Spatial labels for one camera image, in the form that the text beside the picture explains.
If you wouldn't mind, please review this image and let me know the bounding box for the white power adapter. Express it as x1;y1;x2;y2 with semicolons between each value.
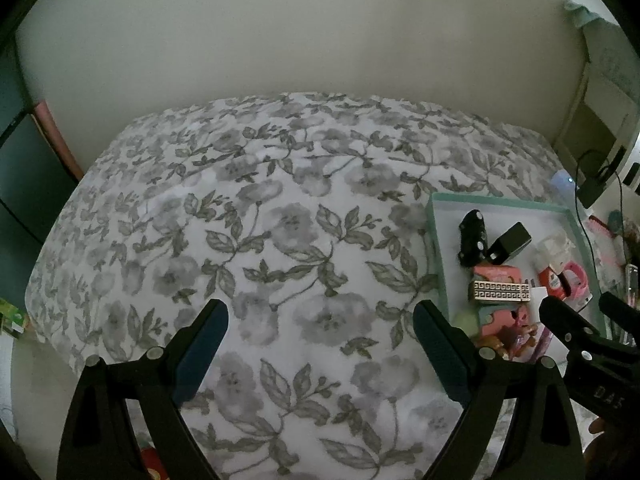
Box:
529;285;594;311

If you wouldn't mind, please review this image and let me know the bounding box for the pink kids smartwatch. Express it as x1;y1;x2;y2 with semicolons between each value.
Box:
558;261;589;300

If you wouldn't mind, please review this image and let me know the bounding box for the red glue tube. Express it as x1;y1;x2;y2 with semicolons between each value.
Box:
538;266;566;300

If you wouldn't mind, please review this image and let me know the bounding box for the pink puppy toy figure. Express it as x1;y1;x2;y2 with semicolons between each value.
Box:
475;325;538;361

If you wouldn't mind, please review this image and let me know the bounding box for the black charger cube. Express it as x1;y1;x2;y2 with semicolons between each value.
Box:
486;222;532;266

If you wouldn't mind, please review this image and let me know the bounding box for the black toy car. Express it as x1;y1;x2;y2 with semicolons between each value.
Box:
458;209;487;268

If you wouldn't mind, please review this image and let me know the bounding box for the blue and coral toy case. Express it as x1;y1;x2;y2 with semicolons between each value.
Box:
478;304;529;337

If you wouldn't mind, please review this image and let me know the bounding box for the coral card pack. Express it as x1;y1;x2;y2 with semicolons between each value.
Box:
472;264;522;283

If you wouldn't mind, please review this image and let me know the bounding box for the pink white crochet mat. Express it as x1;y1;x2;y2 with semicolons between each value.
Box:
587;214;627;269

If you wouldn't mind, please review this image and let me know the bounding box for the decorated round tin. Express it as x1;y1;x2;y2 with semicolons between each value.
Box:
608;210;640;243

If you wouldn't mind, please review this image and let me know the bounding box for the black plugged charger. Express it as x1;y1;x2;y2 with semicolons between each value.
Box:
576;174;611;209

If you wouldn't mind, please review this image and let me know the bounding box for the white tray with teal rim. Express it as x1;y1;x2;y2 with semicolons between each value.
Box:
426;193;604;363

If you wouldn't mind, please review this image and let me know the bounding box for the white power strip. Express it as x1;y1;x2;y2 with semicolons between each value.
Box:
550;169;576;200

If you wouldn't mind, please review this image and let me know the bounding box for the white lattice furniture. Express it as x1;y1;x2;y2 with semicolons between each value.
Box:
602;110;639;188

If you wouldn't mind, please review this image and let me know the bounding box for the grey floral tablecloth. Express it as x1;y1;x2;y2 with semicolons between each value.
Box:
25;92;574;479

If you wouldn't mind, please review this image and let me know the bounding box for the black power cable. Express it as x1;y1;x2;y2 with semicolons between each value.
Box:
572;148;632;291

